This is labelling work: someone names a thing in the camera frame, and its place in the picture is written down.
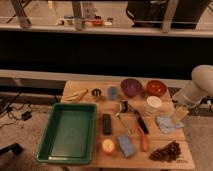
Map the light blue towel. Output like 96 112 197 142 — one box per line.
156 115 184 134

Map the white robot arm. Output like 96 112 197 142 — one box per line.
172 65 213 122

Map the red bowl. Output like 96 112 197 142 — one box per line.
146 80 167 97

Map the purple bowl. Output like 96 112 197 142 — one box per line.
120 78 143 97

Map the bunch of dark grapes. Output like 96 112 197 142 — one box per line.
149 141 181 162

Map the black white brush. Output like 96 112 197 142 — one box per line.
120 100 128 113

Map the blue sponge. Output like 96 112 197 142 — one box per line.
116 135 136 158

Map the black remote control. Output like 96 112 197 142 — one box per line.
103 114 112 135

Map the orange round fruit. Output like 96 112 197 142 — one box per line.
102 139 115 155

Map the green plastic tray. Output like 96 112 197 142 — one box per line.
36 103 96 165

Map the black power adapter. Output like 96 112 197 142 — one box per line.
21 111 32 121

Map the orange handled tool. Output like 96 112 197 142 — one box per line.
137 126 149 152

